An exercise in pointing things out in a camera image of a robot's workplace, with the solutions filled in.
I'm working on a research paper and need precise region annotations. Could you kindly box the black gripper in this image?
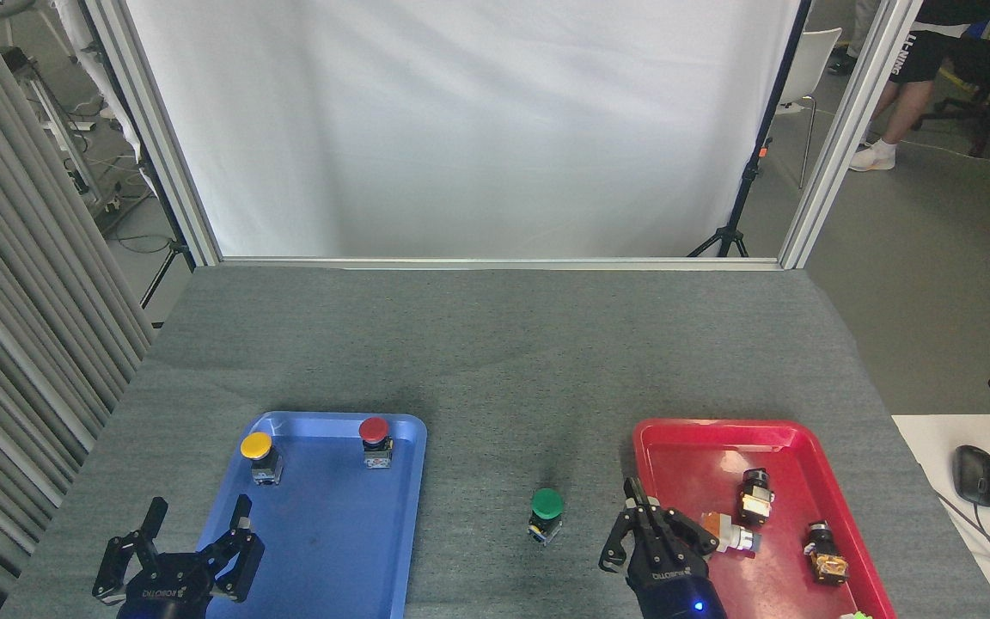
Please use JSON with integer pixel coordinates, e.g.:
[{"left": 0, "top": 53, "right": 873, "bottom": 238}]
[
  {"left": 92, "top": 493, "right": 266, "bottom": 619},
  {"left": 597, "top": 477, "right": 730, "bottom": 619}
]

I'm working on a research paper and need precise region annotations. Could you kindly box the green push button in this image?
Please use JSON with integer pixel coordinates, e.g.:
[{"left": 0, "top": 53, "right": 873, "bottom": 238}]
[{"left": 527, "top": 487, "right": 565, "bottom": 548}]

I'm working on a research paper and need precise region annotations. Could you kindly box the yellow push button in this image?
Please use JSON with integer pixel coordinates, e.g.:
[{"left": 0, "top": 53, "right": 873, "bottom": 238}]
[{"left": 240, "top": 431, "right": 284, "bottom": 487}]

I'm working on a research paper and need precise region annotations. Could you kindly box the red push button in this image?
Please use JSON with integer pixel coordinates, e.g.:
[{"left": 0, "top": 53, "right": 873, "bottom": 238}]
[{"left": 358, "top": 416, "right": 395, "bottom": 470}]

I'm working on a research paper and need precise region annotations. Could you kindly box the red plastic tray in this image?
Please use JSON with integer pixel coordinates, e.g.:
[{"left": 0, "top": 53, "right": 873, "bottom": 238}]
[{"left": 632, "top": 418, "right": 887, "bottom": 619}]

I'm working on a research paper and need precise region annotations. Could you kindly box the blue plastic tray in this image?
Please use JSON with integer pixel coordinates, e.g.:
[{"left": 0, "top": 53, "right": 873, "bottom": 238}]
[{"left": 167, "top": 411, "right": 429, "bottom": 619}]

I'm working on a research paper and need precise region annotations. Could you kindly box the grey felt table cloth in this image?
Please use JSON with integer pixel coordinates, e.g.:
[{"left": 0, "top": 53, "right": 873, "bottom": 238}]
[{"left": 0, "top": 264, "right": 990, "bottom": 619}]

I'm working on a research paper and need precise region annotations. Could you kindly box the grey pleated curtain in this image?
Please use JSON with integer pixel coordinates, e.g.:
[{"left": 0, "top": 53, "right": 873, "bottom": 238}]
[{"left": 0, "top": 0, "right": 157, "bottom": 619}]

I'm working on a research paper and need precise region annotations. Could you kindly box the black tripod light stand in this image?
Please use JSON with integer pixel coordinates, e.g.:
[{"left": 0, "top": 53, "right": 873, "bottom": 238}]
[
  {"left": 137, "top": 150, "right": 197, "bottom": 312},
  {"left": 687, "top": 0, "right": 814, "bottom": 259}
]

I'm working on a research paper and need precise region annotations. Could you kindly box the white desk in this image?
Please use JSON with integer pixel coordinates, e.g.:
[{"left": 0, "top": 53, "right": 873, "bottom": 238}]
[{"left": 890, "top": 414, "right": 990, "bottom": 619}]

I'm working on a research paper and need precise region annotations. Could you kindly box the black computer mouse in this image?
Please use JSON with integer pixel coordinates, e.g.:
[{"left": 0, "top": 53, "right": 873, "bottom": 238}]
[{"left": 951, "top": 444, "right": 990, "bottom": 508}]

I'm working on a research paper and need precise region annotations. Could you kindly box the white backdrop cloth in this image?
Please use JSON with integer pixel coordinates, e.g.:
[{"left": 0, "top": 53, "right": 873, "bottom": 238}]
[{"left": 124, "top": 0, "right": 805, "bottom": 260}]

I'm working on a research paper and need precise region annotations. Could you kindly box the white chair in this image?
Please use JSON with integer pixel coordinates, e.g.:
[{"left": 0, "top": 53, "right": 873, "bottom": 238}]
[{"left": 773, "top": 28, "right": 844, "bottom": 191}]

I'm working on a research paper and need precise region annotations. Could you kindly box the person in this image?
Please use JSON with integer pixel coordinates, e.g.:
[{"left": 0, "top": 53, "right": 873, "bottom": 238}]
[{"left": 847, "top": 0, "right": 990, "bottom": 173}]

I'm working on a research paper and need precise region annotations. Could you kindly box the white orange switch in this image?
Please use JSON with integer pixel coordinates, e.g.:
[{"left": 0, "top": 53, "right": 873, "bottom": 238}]
[{"left": 700, "top": 512, "right": 761, "bottom": 556}]

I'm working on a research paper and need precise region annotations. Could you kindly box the black white selector switch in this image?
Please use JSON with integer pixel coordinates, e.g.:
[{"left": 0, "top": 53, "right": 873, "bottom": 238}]
[{"left": 736, "top": 469, "right": 776, "bottom": 526}]

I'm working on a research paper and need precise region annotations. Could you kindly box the black orange switch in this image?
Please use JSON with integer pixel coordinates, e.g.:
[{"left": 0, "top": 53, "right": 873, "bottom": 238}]
[{"left": 803, "top": 519, "right": 851, "bottom": 586}]

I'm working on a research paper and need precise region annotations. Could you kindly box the silver aluminium frame crossbar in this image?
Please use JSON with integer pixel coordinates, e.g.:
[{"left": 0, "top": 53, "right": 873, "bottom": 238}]
[{"left": 217, "top": 255, "right": 785, "bottom": 273}]

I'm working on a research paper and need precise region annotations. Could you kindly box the black mouse cable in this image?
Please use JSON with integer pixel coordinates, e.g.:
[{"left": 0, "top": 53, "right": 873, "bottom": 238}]
[{"left": 933, "top": 490, "right": 990, "bottom": 598}]

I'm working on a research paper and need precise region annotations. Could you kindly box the silver aluminium frame post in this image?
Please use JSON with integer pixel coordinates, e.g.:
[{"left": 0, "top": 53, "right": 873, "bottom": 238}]
[
  {"left": 82, "top": 0, "right": 223, "bottom": 268},
  {"left": 778, "top": 0, "right": 926, "bottom": 271}
]

